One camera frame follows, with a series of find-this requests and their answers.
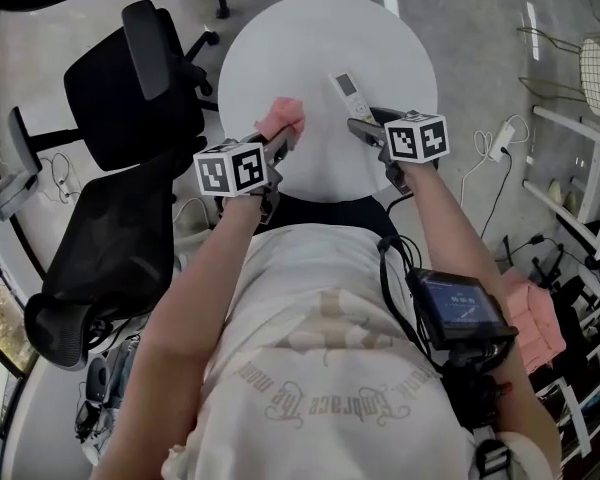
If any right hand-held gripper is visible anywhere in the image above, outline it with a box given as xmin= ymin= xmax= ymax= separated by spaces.
xmin=347 ymin=106 xmax=453 ymax=197

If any black power cable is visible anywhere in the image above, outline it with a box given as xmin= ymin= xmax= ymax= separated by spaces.
xmin=478 ymin=148 xmax=514 ymax=243

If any person's white printed shirt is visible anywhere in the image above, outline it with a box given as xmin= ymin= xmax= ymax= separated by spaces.
xmin=161 ymin=221 xmax=551 ymax=480

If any white power cable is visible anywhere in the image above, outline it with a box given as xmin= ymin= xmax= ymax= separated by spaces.
xmin=459 ymin=113 xmax=531 ymax=207

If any white remote control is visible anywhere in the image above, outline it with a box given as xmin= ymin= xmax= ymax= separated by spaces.
xmin=327 ymin=70 xmax=377 ymax=125

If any white side table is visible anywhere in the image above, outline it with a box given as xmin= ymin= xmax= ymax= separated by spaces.
xmin=522 ymin=103 xmax=600 ymax=262

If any gold wire chair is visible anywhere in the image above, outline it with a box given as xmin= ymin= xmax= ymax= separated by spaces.
xmin=516 ymin=16 xmax=600 ymax=132

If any person's left forearm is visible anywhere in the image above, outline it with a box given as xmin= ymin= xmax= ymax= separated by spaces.
xmin=90 ymin=195 xmax=264 ymax=480

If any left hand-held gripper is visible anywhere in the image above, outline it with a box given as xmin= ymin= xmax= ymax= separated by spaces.
xmin=193 ymin=124 xmax=300 ymax=224

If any person's right forearm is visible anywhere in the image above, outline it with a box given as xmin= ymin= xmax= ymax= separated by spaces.
xmin=403 ymin=160 xmax=565 ymax=480

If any pink cloth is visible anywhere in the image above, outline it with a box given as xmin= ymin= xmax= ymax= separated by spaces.
xmin=255 ymin=96 xmax=306 ymax=143

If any white power strip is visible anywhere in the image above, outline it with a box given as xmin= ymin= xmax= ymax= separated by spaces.
xmin=488 ymin=119 xmax=516 ymax=164

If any pink quilted cushion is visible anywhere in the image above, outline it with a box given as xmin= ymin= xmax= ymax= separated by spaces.
xmin=499 ymin=267 xmax=568 ymax=375

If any black screen device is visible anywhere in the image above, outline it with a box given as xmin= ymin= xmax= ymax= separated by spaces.
xmin=404 ymin=266 xmax=520 ymax=367

